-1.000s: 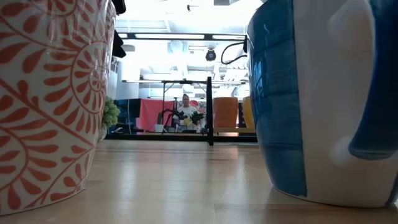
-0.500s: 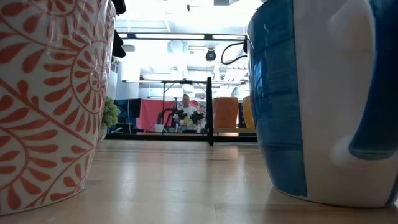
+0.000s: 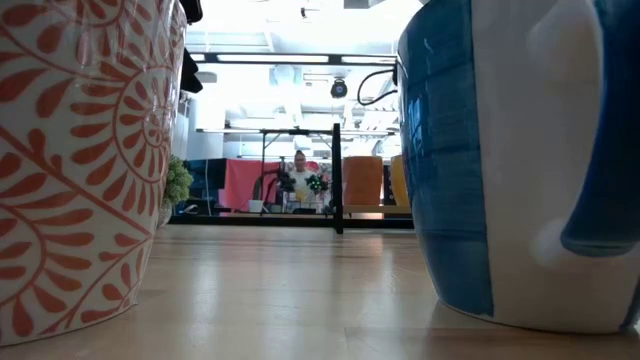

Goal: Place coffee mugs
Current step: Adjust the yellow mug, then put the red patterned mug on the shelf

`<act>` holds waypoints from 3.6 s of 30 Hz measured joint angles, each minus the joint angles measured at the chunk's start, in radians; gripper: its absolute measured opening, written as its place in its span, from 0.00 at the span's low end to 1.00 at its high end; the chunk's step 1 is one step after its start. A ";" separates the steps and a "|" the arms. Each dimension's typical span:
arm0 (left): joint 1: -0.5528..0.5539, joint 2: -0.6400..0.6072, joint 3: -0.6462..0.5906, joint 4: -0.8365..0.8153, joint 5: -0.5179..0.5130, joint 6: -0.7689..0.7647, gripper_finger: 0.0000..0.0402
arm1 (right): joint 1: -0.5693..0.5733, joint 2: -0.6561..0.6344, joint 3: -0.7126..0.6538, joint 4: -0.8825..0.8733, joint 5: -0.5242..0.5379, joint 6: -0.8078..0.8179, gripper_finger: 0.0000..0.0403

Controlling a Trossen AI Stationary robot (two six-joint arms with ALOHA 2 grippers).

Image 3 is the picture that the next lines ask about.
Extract plain orange mug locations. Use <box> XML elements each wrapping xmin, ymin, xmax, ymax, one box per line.
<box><xmin>342</xmin><ymin>155</ymin><xmax>385</xmax><ymax>207</ymax></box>

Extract yellow mug brown rim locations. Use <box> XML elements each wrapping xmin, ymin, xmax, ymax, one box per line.
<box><xmin>389</xmin><ymin>154</ymin><xmax>412</xmax><ymax>207</ymax></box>

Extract blue mug white band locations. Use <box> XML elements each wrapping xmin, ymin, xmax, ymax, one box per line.
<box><xmin>397</xmin><ymin>0</ymin><xmax>640</xmax><ymax>335</ymax></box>

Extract white mug orange leaf pattern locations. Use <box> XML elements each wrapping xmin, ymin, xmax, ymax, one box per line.
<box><xmin>0</xmin><ymin>0</ymin><xmax>189</xmax><ymax>348</ymax></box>

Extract small flowering plant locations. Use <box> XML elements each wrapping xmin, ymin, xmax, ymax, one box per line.
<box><xmin>305</xmin><ymin>173</ymin><xmax>331</xmax><ymax>197</ymax></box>

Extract thin black shelf rack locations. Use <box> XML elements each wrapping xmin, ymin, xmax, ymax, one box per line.
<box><xmin>330</xmin><ymin>123</ymin><xmax>414</xmax><ymax>235</ymax></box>

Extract person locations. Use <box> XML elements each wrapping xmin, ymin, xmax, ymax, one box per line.
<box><xmin>288</xmin><ymin>149</ymin><xmax>321</xmax><ymax>206</ymax></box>

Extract wooden shelf board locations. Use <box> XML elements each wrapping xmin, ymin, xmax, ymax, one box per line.
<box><xmin>342</xmin><ymin>203</ymin><xmax>413</xmax><ymax>216</ymax></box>

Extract red partition panel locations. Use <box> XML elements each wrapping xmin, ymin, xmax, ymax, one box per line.
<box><xmin>218</xmin><ymin>158</ymin><xmax>282</xmax><ymax>214</ymax></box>

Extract dark blue partition panel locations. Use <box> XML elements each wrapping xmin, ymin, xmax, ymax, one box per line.
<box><xmin>185</xmin><ymin>158</ymin><xmax>227</xmax><ymax>201</ymax></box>

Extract long ceiling light bar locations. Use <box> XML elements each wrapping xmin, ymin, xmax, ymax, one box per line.
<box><xmin>188</xmin><ymin>51</ymin><xmax>400</xmax><ymax>67</ymax></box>

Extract green potted plant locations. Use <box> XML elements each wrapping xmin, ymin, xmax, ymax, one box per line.
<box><xmin>158</xmin><ymin>154</ymin><xmax>195</xmax><ymax>229</ymax></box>

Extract black metal workstation frame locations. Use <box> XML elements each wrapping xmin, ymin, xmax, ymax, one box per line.
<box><xmin>195</xmin><ymin>127</ymin><xmax>332</xmax><ymax>216</ymax></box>

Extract black aluminium rig frame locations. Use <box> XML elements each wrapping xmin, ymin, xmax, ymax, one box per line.
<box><xmin>168</xmin><ymin>213</ymin><xmax>415</xmax><ymax>230</ymax></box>

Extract black looped gripper cable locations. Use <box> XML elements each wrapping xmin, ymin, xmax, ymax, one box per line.
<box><xmin>356</xmin><ymin>67</ymin><xmax>401</xmax><ymax>107</ymax></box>

